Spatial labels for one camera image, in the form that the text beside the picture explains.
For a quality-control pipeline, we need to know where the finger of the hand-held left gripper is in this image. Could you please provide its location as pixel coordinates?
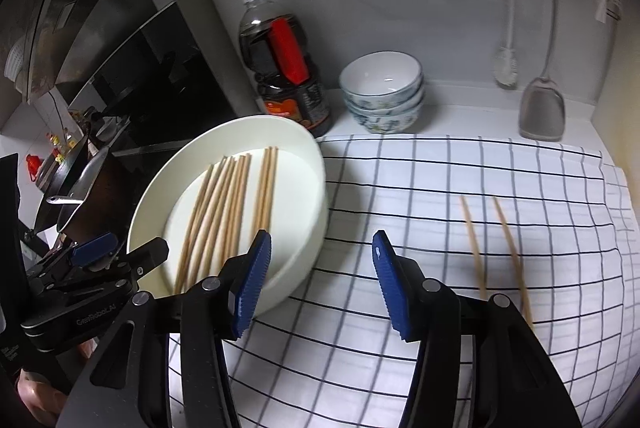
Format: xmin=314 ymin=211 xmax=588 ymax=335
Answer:
xmin=120 ymin=237 xmax=170 ymax=279
xmin=70 ymin=232 xmax=118 ymax=266

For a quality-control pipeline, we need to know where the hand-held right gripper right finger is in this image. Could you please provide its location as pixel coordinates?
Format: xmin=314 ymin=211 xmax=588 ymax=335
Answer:
xmin=371 ymin=229 xmax=583 ymax=428

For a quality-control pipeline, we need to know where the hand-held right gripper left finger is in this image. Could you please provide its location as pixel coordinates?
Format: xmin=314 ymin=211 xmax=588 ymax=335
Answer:
xmin=55 ymin=229 xmax=273 ymax=428

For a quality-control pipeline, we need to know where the pile of wooden chopsticks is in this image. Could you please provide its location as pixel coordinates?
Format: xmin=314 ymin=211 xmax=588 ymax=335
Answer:
xmin=172 ymin=146 xmax=280 ymax=296

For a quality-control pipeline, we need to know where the slender wooden chopstick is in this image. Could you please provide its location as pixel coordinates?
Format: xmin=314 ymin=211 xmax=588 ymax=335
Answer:
xmin=459 ymin=195 xmax=488 ymax=301
xmin=492 ymin=196 xmax=536 ymax=331

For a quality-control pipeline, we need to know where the large white bowl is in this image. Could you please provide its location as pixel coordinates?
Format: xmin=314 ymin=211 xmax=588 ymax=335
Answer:
xmin=126 ymin=114 xmax=329 ymax=316

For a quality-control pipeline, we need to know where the person's left hand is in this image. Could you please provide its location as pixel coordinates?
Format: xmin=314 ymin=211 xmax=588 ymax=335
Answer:
xmin=17 ymin=370 xmax=71 ymax=426

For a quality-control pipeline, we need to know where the metal wok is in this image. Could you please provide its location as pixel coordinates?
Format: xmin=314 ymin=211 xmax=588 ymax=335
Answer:
xmin=35 ymin=135 xmax=131 ymax=239

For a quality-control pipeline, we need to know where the white checked cloth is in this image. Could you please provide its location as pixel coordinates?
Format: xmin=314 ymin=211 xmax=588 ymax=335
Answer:
xmin=165 ymin=134 xmax=636 ymax=428

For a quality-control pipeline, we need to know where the floral ceramic bowl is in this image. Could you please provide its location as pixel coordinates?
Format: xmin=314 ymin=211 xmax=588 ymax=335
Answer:
xmin=339 ymin=51 xmax=423 ymax=101
xmin=344 ymin=83 xmax=426 ymax=111
xmin=347 ymin=98 xmax=421 ymax=135

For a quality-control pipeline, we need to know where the steel range hood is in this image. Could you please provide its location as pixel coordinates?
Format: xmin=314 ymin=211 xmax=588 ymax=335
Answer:
xmin=0 ymin=0 xmax=241 ymax=159

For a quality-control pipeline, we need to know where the metal spatula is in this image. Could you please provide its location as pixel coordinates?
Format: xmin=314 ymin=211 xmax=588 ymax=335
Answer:
xmin=517 ymin=0 xmax=567 ymax=142

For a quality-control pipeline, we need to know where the dark sauce bottle red handle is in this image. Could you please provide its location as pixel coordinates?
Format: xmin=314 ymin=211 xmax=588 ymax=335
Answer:
xmin=237 ymin=0 xmax=335 ymax=139

